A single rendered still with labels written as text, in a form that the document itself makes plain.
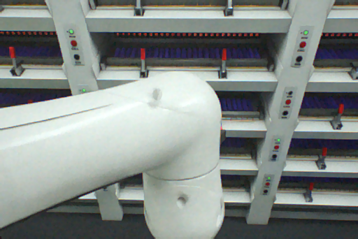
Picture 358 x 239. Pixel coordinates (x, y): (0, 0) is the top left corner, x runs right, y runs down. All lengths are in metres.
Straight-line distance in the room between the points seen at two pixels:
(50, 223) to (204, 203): 1.15
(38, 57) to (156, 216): 0.80
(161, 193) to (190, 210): 0.04
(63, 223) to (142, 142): 1.17
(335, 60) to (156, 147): 0.84
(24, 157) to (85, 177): 0.05
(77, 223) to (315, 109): 1.16
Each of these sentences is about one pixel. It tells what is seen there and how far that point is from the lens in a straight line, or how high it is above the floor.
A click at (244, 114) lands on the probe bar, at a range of 0.93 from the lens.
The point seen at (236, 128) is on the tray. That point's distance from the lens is 0.91.
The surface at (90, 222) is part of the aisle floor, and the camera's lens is 1.32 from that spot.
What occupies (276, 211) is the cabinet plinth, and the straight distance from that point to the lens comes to 1.31.
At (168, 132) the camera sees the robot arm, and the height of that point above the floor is 0.87.
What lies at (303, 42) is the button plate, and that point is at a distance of 0.83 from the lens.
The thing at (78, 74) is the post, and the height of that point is 0.74.
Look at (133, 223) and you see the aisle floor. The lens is 1.26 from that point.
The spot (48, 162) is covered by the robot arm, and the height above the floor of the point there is 0.88.
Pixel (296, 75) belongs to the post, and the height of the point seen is 0.74.
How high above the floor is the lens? 1.00
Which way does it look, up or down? 30 degrees down
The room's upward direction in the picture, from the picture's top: straight up
